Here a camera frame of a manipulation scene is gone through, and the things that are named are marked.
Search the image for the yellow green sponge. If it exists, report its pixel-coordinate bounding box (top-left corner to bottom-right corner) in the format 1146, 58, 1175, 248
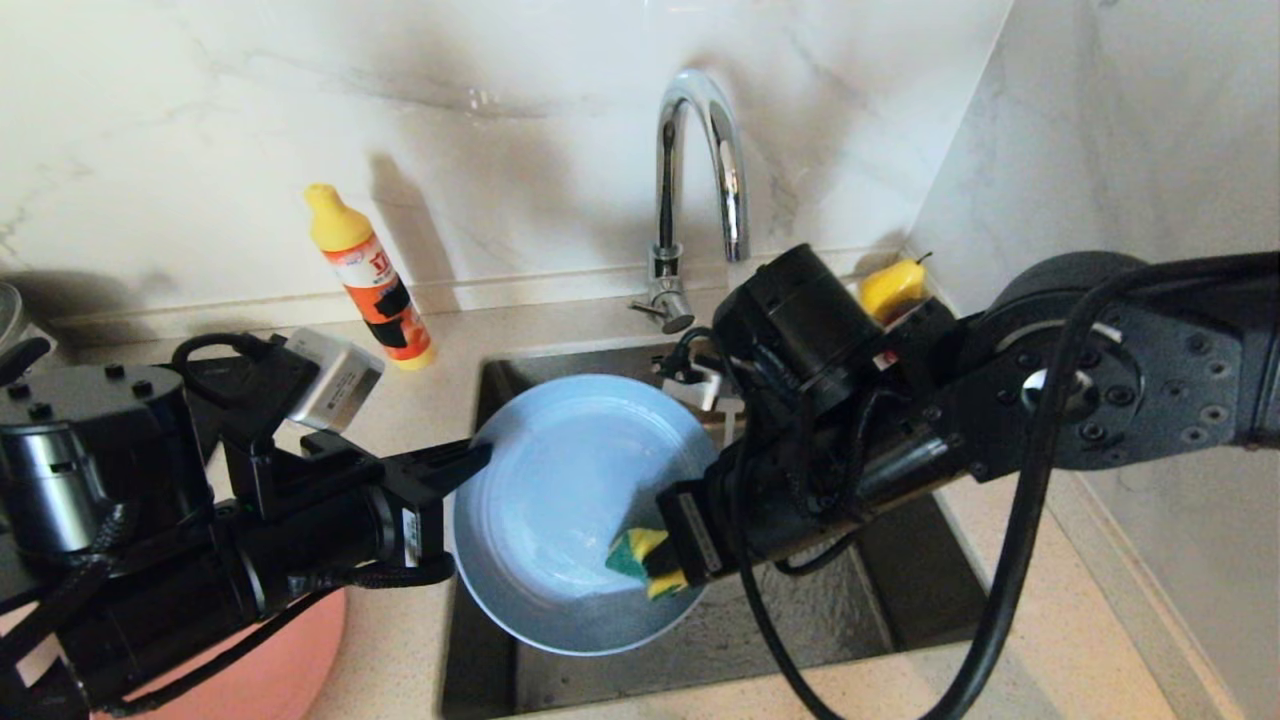
605, 527, 692, 602

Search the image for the blue plate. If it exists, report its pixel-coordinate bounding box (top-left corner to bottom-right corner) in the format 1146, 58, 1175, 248
452, 374, 723, 658

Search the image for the pink plate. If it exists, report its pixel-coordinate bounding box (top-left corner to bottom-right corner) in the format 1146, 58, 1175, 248
98, 590, 348, 720

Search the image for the dish soap bottle yellow cap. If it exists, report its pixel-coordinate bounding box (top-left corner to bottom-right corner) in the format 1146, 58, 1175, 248
305, 183, 434, 371

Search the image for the chrome gooseneck faucet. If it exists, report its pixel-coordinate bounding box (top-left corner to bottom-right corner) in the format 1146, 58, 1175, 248
627, 68, 751, 336

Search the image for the stainless steel sink basin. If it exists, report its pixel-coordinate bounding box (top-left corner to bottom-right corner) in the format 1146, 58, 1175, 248
441, 340, 1001, 719

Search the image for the yellow pear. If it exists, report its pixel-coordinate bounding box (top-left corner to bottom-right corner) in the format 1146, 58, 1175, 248
860, 256, 932, 323

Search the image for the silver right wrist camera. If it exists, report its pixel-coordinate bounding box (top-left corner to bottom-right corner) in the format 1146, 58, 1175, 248
688, 363, 748, 414

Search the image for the black left camera cable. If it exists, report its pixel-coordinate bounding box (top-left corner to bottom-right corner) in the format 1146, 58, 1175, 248
170, 333, 291, 401

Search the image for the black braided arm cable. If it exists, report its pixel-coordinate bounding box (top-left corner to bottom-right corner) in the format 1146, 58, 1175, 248
0, 505, 136, 681

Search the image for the steel pot black handle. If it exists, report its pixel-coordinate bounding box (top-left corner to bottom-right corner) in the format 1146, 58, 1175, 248
0, 283, 57, 386

